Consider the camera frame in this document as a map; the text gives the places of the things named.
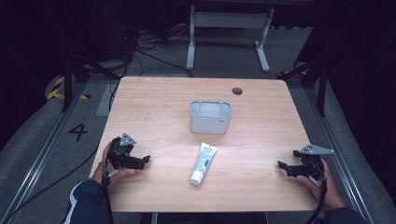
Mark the yellow black hazard tape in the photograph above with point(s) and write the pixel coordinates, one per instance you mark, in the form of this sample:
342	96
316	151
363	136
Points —
57	92

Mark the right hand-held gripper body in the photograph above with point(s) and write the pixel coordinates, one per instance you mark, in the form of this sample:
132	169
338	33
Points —
314	165

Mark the white metal table frame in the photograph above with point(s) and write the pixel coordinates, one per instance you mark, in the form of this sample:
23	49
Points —
230	20

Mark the person's left hand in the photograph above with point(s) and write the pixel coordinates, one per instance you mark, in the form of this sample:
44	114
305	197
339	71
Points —
107	177

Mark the grey plastic organizer container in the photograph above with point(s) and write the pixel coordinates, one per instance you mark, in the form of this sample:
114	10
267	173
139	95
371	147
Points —
210	123

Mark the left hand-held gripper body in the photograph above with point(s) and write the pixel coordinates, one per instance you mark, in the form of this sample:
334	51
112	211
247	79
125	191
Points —
118	152

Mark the black tripod stand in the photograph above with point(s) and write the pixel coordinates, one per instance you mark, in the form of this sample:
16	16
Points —
322	90
67	81

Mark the person's right hand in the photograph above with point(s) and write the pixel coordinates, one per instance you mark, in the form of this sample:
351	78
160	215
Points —
331	193

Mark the white blue toothpaste tube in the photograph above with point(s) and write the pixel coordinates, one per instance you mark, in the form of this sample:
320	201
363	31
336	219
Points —
204	163

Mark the metal floor rail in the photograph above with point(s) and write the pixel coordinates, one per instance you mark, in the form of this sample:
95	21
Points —
40	155
339	155

